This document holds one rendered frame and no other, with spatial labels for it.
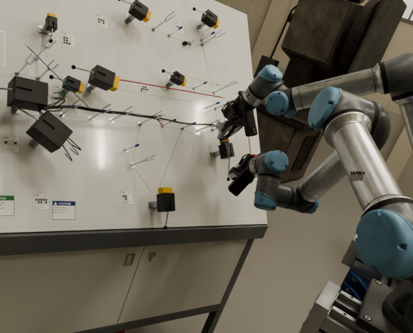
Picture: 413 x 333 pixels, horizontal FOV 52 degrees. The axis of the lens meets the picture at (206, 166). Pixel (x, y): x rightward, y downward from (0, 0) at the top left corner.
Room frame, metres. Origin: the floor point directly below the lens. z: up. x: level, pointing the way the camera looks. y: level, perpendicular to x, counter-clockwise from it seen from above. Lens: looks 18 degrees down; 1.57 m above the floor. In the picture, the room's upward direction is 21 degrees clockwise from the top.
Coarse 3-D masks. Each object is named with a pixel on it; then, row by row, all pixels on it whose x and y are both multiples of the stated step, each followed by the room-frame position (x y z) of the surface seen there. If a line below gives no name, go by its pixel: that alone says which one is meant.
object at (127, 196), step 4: (120, 192) 1.29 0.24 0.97; (124, 192) 1.30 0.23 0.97; (128, 192) 1.31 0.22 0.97; (132, 192) 1.33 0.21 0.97; (124, 196) 1.30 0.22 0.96; (128, 196) 1.31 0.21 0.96; (132, 196) 1.32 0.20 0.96; (124, 200) 1.29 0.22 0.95; (128, 200) 1.30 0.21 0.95; (132, 200) 1.31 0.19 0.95; (124, 204) 1.28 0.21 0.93; (128, 204) 1.29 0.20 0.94; (132, 204) 1.31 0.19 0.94
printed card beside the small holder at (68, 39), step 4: (64, 32) 1.40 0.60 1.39; (64, 36) 1.39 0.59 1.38; (68, 36) 1.41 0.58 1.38; (72, 36) 1.42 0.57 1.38; (64, 40) 1.39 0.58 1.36; (68, 40) 1.40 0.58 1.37; (72, 40) 1.41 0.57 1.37; (64, 44) 1.38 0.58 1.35; (68, 44) 1.39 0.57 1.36; (72, 44) 1.40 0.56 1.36
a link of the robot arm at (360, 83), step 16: (384, 64) 1.31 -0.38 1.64; (400, 64) 1.30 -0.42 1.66; (336, 80) 1.34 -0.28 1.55; (352, 80) 1.32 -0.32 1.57; (368, 80) 1.31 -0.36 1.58; (384, 80) 1.29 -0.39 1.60; (400, 80) 1.28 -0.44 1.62; (272, 96) 1.35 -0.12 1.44; (288, 96) 1.36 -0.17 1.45; (304, 96) 1.35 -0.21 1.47; (272, 112) 1.35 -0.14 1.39
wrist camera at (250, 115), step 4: (244, 108) 1.57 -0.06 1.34; (248, 108) 1.58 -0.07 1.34; (244, 112) 1.57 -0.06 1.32; (248, 112) 1.58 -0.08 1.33; (252, 112) 1.59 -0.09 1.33; (244, 116) 1.57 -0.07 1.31; (248, 116) 1.57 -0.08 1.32; (252, 116) 1.58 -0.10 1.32; (244, 120) 1.56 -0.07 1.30; (248, 120) 1.56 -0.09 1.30; (252, 120) 1.58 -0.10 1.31; (244, 124) 1.56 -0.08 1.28; (248, 124) 1.55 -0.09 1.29; (252, 124) 1.57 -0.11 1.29; (244, 128) 1.56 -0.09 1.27; (248, 128) 1.55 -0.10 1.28; (252, 128) 1.56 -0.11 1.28; (248, 132) 1.55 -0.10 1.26; (252, 132) 1.55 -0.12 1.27; (256, 132) 1.57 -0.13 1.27; (248, 136) 1.55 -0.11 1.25
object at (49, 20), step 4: (48, 16) 1.32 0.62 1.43; (48, 20) 1.31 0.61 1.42; (52, 20) 1.32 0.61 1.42; (56, 20) 1.33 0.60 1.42; (44, 24) 1.34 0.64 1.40; (48, 24) 1.30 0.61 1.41; (52, 24) 1.32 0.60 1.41; (56, 24) 1.32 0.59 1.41; (40, 28) 1.34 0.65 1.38; (44, 28) 1.33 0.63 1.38; (48, 28) 1.31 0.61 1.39; (52, 28) 1.31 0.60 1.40; (56, 28) 1.32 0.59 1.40; (44, 32) 1.34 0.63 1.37; (48, 32) 1.35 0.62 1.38; (52, 32) 1.31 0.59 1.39; (52, 40) 1.30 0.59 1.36
